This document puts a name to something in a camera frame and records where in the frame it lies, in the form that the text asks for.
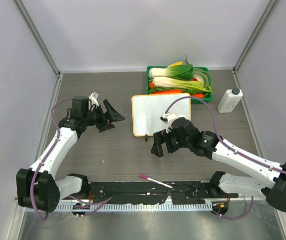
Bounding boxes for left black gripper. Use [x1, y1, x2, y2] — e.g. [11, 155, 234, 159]
[83, 99, 124, 133]

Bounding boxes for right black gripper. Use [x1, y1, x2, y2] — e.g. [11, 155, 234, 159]
[151, 127, 191, 158]

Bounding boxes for small orange-framed whiteboard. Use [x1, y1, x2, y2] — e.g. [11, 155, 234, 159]
[131, 93, 191, 137]

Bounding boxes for pink-capped whiteboard marker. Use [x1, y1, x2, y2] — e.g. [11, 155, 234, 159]
[139, 173, 173, 189]

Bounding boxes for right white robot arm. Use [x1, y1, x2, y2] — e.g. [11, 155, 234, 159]
[151, 117, 286, 213]

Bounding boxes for large orange carrot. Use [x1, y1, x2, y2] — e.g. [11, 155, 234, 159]
[151, 89, 182, 95]

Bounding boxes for small orange carrot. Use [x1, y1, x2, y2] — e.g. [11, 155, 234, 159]
[192, 93, 205, 98]

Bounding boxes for lower bok choy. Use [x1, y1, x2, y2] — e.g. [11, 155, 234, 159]
[151, 76, 198, 91]

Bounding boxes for bok choy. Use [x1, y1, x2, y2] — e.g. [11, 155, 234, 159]
[151, 76, 198, 91]
[148, 64, 194, 80]

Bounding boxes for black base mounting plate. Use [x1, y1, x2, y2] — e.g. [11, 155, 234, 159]
[60, 180, 240, 205]

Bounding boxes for green plastic crate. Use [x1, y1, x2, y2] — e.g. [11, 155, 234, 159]
[146, 62, 213, 102]

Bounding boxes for upper bok choy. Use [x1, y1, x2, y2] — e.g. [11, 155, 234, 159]
[148, 64, 194, 80]

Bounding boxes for green long beans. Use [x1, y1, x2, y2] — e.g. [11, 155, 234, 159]
[193, 67, 213, 93]

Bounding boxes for yellow pepper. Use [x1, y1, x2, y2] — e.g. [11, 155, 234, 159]
[168, 61, 182, 68]

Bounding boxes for white bottle grey cap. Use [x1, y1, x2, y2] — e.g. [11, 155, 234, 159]
[217, 87, 243, 114]

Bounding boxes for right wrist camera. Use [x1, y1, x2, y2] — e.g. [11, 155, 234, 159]
[160, 112, 184, 133]

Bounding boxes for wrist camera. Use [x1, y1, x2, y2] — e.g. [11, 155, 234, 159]
[160, 112, 184, 133]
[88, 92, 99, 107]

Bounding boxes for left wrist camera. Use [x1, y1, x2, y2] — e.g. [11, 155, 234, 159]
[88, 92, 99, 107]

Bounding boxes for white slotted cable duct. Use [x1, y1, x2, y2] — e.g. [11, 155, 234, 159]
[54, 201, 213, 213]

